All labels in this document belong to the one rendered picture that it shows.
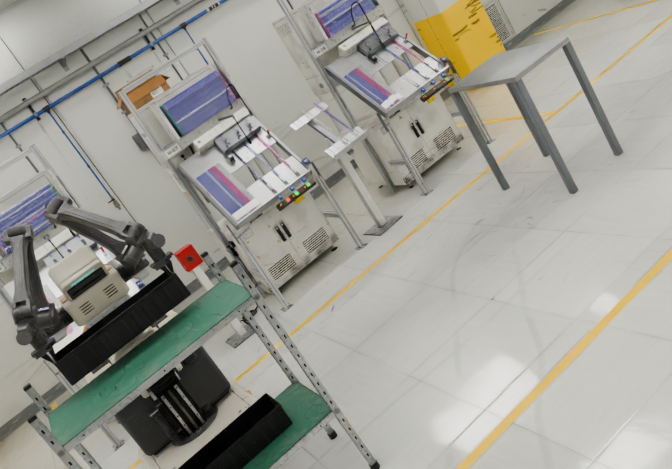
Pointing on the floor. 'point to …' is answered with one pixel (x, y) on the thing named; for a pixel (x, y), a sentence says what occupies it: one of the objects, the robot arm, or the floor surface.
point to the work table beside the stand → (503, 74)
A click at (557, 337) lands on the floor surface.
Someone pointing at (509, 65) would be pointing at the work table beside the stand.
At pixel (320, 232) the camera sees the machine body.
